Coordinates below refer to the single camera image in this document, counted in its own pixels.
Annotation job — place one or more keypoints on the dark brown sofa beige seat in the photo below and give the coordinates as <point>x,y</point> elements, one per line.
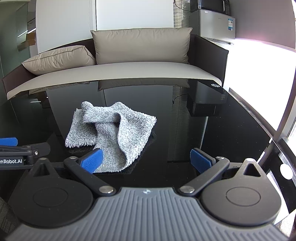
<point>138,71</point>

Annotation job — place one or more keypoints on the silver mini fridge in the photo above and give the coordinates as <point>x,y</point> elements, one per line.
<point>215,25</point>

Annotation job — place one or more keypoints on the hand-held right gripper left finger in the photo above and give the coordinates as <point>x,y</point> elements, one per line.
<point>91,162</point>

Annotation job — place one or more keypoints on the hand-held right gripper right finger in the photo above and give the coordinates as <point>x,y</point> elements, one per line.
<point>200,161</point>

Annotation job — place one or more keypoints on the grey window blinds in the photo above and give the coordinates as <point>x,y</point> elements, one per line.
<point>185,16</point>

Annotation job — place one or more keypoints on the white round sticker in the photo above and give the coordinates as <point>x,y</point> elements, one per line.
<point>286,171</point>

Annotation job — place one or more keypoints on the brown cardboard piece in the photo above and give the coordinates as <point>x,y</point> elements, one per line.
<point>29,40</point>

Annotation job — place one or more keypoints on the large beige sofa cushion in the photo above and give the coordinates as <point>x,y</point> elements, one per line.
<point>141,45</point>

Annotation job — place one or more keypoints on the small beige sofa cushion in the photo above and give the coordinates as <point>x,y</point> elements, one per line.
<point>60,60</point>

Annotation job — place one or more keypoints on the black microwave oven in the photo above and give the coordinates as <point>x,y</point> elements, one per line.
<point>212,5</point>

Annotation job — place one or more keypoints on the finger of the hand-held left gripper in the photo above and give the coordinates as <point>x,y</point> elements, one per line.
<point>9,141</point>
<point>37,149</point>

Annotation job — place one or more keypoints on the small round patterned sticker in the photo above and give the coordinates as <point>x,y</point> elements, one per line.
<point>216,85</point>

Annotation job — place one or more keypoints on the grey fluffy towel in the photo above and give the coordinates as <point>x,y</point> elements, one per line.
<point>120,136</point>

